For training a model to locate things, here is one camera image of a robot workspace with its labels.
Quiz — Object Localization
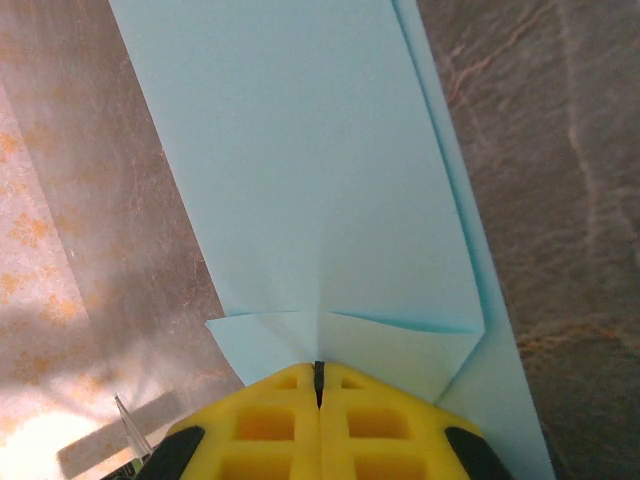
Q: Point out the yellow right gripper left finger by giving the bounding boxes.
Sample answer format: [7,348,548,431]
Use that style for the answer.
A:
[134,360,321,480]

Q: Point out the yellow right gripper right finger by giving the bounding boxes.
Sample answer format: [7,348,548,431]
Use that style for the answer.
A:
[317,360,511,480]

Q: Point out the light blue paper sheet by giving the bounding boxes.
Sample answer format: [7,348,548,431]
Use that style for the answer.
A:
[107,0,559,480]

